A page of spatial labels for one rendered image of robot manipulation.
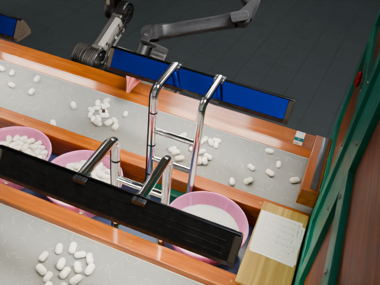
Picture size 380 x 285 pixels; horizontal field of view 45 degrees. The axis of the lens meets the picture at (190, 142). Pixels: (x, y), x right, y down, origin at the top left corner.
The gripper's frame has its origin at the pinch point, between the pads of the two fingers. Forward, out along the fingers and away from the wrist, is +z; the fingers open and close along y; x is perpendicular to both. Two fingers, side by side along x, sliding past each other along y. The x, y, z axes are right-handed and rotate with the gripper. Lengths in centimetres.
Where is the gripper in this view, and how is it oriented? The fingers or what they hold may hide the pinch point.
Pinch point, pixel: (128, 90)
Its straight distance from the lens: 187.9
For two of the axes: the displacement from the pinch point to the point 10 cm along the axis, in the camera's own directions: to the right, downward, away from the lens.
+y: 9.3, 3.0, -2.1
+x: 1.6, 2.0, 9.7
